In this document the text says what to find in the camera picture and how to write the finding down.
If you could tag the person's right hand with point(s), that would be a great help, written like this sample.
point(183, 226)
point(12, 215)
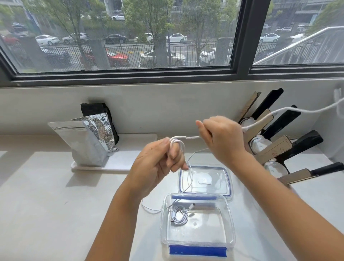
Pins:
point(225, 139)

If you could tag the black bag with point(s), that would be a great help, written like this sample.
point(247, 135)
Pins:
point(94, 109)

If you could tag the person's right forearm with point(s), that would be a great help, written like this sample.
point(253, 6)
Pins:
point(282, 201)

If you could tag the white cup lid stack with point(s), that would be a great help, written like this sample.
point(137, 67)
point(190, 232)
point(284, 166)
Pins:
point(246, 122)
point(259, 145)
point(275, 169)

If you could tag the red car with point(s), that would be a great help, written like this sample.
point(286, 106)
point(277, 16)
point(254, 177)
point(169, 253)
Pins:
point(118, 58)

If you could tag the white stair railing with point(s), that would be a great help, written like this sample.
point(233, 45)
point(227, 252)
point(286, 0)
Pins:
point(295, 43)

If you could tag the person's left hand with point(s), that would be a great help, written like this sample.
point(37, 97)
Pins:
point(150, 169)

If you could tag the silver foil bag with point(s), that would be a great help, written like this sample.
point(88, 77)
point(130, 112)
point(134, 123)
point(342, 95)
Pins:
point(80, 142)

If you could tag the beige car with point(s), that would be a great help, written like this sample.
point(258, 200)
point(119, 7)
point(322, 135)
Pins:
point(177, 58)

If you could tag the clear container lid blue seal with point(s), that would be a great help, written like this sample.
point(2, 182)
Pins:
point(212, 180)

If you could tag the person's left forearm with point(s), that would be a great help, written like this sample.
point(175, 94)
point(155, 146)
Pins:
point(115, 228)

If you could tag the cardboard cup dispenser rack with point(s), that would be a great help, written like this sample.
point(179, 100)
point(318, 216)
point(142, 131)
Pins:
point(279, 146)

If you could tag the clear plastic container blue clips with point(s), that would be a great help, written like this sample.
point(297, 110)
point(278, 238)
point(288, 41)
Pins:
point(209, 228)

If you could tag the white rectangular tray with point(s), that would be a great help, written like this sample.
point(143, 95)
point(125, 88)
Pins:
point(121, 158)

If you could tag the black window frame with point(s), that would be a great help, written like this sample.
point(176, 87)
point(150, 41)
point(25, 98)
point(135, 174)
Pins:
point(247, 40)

